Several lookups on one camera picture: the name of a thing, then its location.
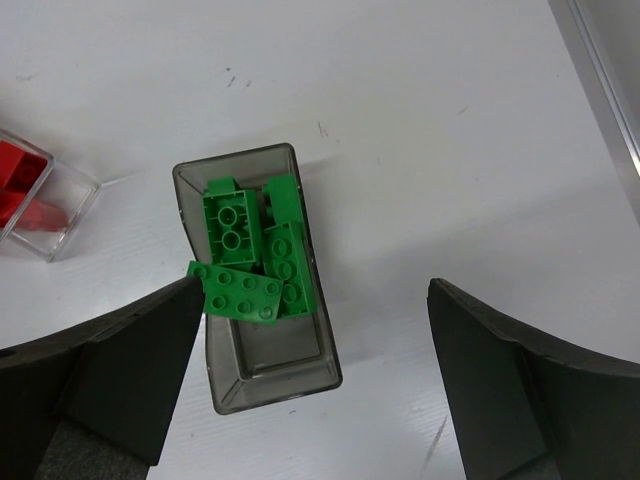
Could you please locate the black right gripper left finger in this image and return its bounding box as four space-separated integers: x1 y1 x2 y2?
1 277 204 479

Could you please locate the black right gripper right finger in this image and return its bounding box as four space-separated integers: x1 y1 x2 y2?
427 278 639 479

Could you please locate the green 2x4 lego plate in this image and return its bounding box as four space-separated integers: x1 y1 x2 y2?
187 261 283 325

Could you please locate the dark green printed lego brick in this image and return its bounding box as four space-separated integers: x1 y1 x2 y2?
202 176 262 271

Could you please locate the dark green 2x4 lego brick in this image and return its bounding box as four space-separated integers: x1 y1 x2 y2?
263 221 317 318

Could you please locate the red 2x2 lego brick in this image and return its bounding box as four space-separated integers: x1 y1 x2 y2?
0 141 48 193

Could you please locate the small green lego piece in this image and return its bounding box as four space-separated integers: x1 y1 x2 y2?
263 174 304 224

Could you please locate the red 2x4 lego brick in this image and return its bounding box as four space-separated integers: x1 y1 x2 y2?
0 190 26 229

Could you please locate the grey translucent plastic container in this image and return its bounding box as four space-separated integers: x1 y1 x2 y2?
172 143 343 415

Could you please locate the clear plastic container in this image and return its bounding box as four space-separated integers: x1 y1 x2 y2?
1 130 101 262

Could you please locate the aluminium side rail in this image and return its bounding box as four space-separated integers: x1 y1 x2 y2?
549 1 639 190

